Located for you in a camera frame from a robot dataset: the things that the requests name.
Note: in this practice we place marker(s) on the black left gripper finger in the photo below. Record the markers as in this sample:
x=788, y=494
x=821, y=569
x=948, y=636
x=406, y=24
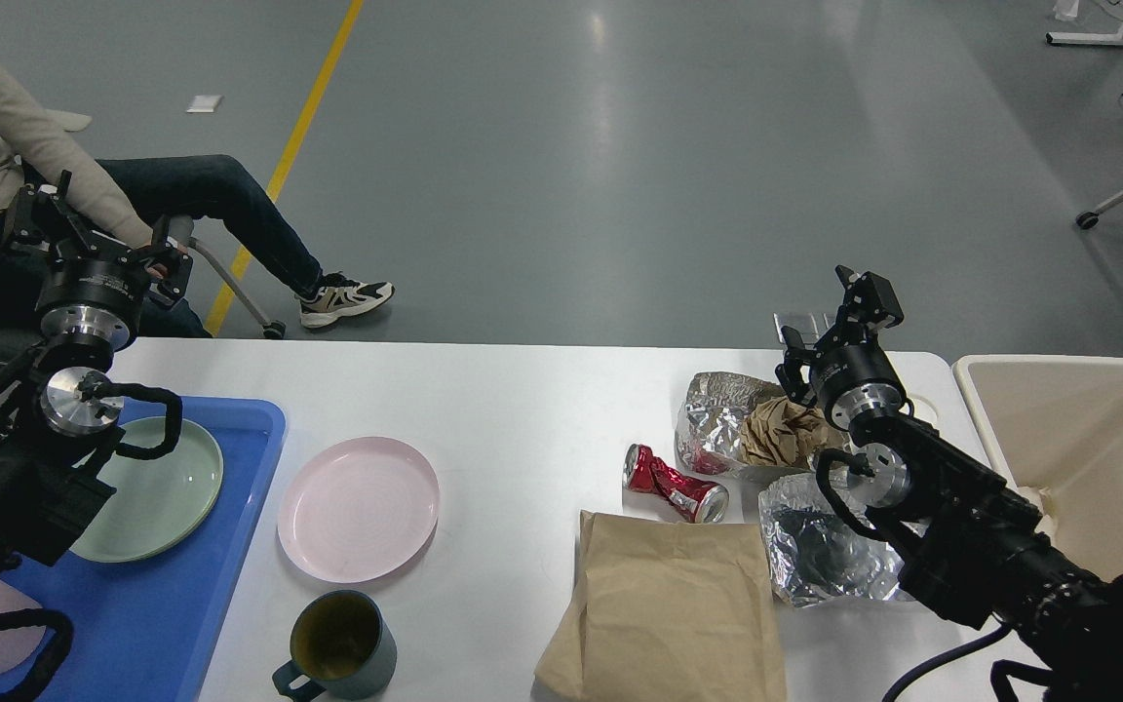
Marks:
x=168, y=267
x=39, y=221

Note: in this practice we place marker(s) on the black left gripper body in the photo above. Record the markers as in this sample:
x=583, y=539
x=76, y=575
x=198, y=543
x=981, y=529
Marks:
x=97, y=293

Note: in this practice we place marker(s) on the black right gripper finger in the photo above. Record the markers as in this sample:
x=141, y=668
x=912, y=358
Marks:
x=869, y=307
x=792, y=374

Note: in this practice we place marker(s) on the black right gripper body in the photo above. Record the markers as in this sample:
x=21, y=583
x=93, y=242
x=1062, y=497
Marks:
x=854, y=382

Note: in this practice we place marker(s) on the brown paper ball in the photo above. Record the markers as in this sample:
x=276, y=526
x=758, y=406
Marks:
x=782, y=433

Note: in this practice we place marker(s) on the pink plate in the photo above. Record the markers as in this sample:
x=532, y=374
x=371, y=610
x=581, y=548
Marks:
x=359, y=510

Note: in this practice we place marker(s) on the dark teal mug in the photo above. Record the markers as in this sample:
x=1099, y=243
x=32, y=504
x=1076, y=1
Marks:
x=341, y=645

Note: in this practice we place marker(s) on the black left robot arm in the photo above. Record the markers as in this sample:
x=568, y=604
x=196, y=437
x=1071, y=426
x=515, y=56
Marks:
x=61, y=415

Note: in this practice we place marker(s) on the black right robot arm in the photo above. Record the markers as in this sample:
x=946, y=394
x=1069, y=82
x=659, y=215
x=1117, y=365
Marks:
x=969, y=545

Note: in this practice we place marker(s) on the seated person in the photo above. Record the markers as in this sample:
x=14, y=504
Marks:
x=123, y=198

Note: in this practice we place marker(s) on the floor outlet plates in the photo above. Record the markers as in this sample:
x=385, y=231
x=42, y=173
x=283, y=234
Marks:
x=810, y=327

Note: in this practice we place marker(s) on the translucent plastic cup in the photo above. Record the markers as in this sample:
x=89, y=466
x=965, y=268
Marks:
x=923, y=410

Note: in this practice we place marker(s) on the crumpled foil bag upper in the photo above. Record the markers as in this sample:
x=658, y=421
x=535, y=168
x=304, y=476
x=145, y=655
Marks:
x=713, y=407

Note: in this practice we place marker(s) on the grey office chair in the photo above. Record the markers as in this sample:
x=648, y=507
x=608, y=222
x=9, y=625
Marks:
x=15, y=339

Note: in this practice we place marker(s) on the white paper on floor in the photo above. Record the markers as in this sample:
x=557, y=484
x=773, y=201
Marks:
x=204, y=104

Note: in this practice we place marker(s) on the crushed red soda can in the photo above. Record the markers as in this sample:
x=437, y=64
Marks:
x=697, y=501

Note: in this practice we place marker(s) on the crumpled foil sheet lower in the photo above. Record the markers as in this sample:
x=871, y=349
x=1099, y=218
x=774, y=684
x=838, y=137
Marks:
x=814, y=558

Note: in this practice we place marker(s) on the green plate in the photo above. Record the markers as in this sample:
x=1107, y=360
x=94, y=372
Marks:
x=157, y=502

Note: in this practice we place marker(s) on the beige plastic bin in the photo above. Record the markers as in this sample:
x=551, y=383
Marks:
x=1054, y=425

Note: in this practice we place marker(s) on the brown paper bag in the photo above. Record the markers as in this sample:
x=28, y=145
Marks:
x=667, y=612

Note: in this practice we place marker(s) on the blue plastic tray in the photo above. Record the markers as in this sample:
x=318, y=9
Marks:
x=146, y=630

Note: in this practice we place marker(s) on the pink mug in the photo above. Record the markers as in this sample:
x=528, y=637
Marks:
x=17, y=644

